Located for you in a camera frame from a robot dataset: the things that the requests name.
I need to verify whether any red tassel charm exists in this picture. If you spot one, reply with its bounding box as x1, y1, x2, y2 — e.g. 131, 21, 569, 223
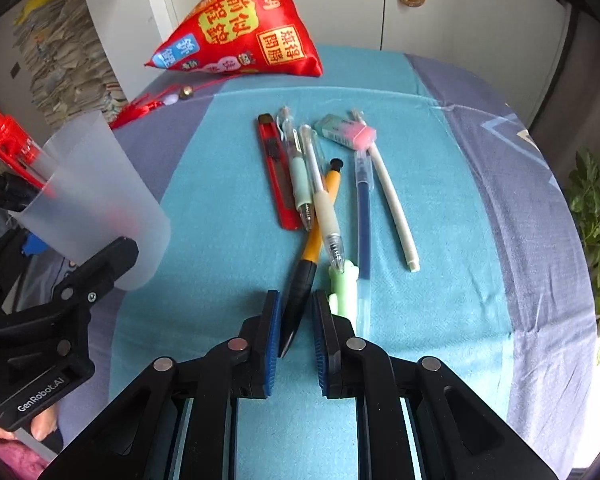
107, 72, 241, 128

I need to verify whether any green potted plant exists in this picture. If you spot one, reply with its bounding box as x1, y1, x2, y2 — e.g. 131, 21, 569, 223
565, 147, 600, 366

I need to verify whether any black capped pen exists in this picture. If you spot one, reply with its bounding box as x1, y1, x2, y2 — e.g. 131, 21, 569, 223
0, 172, 27, 197
0, 187, 40, 212

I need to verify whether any clear pen with white grip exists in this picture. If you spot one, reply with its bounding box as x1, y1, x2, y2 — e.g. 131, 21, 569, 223
298, 124, 345, 274

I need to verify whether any person's left hand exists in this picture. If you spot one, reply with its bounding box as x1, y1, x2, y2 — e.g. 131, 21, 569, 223
0, 406, 61, 443

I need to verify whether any translucent plastic cup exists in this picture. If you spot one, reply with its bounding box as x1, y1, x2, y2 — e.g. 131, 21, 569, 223
7, 110, 172, 291

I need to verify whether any blue gel pen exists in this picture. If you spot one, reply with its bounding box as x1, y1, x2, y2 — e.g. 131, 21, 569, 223
353, 151, 375, 337

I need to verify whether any tall stack of books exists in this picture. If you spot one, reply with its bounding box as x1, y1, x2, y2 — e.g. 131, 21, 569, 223
12, 0, 128, 128

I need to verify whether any red printed triangular pouch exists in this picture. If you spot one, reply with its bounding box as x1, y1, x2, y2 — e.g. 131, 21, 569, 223
144, 0, 324, 78

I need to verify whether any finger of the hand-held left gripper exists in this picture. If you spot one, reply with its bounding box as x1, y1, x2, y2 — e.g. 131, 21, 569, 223
55, 236, 140, 306
0, 230, 48, 283

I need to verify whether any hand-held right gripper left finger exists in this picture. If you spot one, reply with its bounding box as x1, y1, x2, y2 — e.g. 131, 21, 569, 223
37, 289, 282, 480

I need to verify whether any green figure pen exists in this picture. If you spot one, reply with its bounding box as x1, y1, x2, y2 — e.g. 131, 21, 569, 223
327, 258, 362, 328

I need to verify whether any red retractable pen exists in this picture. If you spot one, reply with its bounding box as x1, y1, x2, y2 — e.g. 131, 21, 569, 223
0, 106, 57, 197

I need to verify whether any white slim pen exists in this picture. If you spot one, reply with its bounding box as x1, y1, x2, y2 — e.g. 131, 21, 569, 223
349, 109, 421, 274

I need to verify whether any white cabinet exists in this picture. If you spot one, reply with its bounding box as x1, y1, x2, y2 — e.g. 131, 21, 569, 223
77, 0, 571, 121

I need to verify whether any pink and teal eraser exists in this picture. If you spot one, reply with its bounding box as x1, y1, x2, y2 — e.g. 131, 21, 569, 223
313, 113, 378, 150

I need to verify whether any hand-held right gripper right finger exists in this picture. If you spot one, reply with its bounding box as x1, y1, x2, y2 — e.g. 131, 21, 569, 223
312, 289, 560, 480

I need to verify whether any clear pen with green grip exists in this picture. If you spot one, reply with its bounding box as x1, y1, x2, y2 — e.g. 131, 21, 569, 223
276, 105, 314, 232

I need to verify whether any red utility knife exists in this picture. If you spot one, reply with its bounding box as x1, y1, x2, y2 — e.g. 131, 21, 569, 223
256, 113, 302, 231

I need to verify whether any orange and black pen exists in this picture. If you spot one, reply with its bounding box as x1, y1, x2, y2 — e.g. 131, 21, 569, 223
278, 158, 345, 359

